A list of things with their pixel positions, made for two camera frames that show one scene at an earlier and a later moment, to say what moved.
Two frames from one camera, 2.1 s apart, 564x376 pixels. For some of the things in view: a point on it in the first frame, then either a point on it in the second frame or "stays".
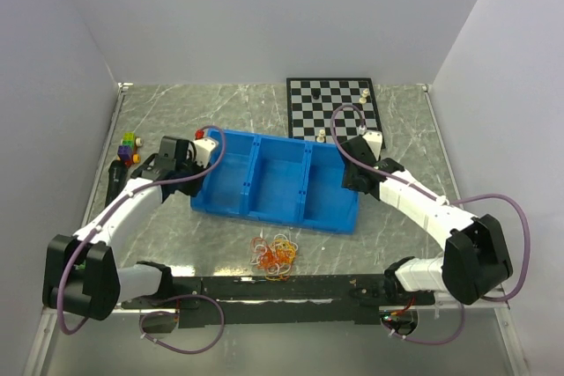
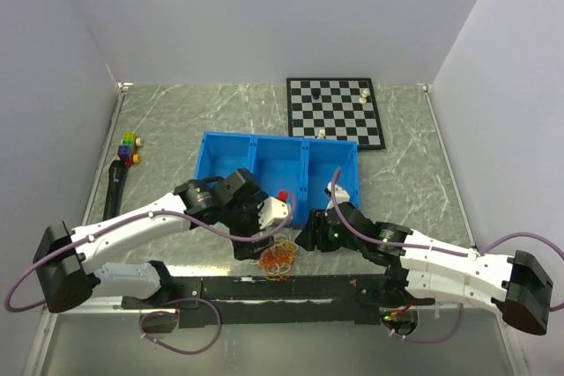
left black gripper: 194,188 → 248,250
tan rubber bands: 285,251 stays
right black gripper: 347,180 → 308,237
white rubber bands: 275,254 stays
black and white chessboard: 312,101 stays
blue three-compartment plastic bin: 286,180 stays
